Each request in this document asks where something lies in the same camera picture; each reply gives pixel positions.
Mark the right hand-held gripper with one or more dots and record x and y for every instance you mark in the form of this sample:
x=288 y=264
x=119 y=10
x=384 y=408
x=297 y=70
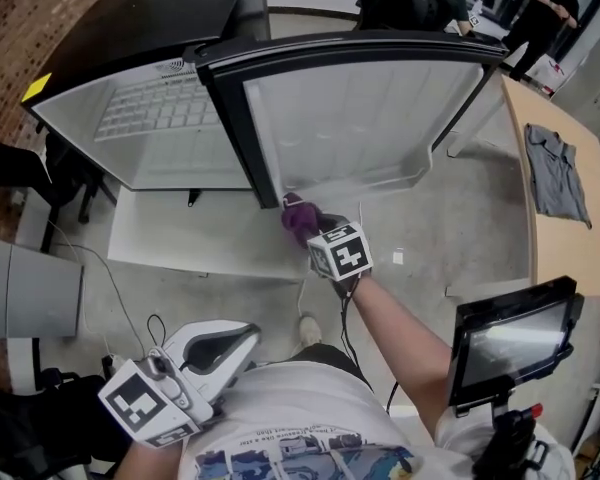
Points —
x=345 y=255

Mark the black mesh office chair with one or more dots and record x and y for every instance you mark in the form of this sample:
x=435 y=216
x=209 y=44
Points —
x=25 y=168

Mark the white table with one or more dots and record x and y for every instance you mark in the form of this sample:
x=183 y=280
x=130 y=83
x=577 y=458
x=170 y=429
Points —
x=190 y=233

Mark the grey cabinet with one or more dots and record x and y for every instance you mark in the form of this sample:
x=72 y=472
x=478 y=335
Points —
x=30 y=288

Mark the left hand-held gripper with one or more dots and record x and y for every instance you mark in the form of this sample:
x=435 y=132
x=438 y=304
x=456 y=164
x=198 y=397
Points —
x=145 y=403

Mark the grey metal locker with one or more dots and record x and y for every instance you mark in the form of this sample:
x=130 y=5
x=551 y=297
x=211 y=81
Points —
x=595 y=93

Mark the person's right forearm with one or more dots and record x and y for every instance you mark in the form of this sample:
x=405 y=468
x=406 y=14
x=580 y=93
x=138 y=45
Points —
x=405 y=348

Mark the white plug adapter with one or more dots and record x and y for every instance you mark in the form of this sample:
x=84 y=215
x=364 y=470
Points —
x=118 y=363

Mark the purple cleaning cloth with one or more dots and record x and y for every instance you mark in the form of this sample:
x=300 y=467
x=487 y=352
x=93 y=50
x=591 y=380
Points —
x=300 y=215

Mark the black mini fridge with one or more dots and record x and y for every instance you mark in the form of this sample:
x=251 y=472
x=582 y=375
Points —
x=155 y=18

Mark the light wooden table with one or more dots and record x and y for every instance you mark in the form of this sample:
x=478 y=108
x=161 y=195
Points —
x=575 y=258

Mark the grey shirt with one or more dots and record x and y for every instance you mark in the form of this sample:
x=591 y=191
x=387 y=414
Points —
x=555 y=173

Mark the person's left leg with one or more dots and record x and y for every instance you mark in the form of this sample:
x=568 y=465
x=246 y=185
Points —
x=330 y=358

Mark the person's left forearm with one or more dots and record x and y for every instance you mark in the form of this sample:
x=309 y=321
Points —
x=155 y=463

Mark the person's white printed shirt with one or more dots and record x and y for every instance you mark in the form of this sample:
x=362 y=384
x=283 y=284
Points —
x=300 y=403

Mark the black chest-mounted monitor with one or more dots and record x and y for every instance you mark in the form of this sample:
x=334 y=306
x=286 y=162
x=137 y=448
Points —
x=510 y=343

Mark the person's left shoe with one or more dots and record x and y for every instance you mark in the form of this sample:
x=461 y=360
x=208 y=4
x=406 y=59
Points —
x=310 y=330

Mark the white wire shelf rack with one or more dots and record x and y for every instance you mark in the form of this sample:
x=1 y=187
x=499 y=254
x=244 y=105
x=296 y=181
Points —
x=150 y=110

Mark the white red-print box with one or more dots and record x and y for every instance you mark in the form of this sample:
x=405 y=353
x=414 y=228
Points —
x=547 y=73

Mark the white low cabinet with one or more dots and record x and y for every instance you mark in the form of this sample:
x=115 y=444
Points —
x=22 y=365

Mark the black monitor mount, red button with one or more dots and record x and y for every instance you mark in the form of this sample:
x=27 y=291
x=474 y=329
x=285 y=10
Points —
x=510 y=433

